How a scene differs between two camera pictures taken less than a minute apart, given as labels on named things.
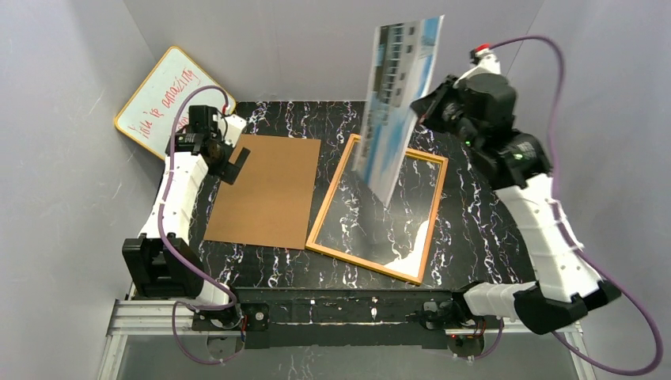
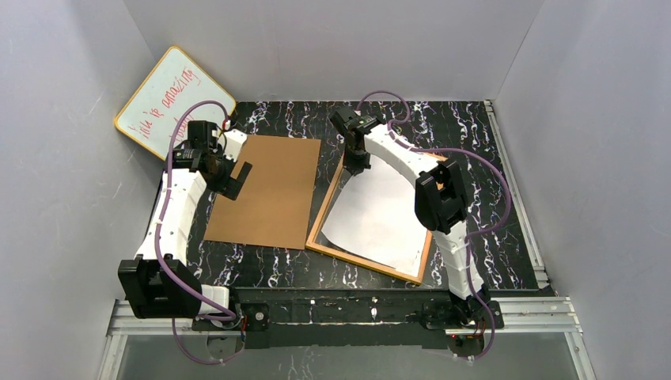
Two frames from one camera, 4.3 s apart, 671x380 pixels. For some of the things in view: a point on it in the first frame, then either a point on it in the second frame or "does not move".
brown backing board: [269, 203] does not move
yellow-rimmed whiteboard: [148, 116] does not move
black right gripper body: [437, 103] -> [355, 155]
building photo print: [403, 54] -> [377, 215]
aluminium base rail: [134, 317] does not move
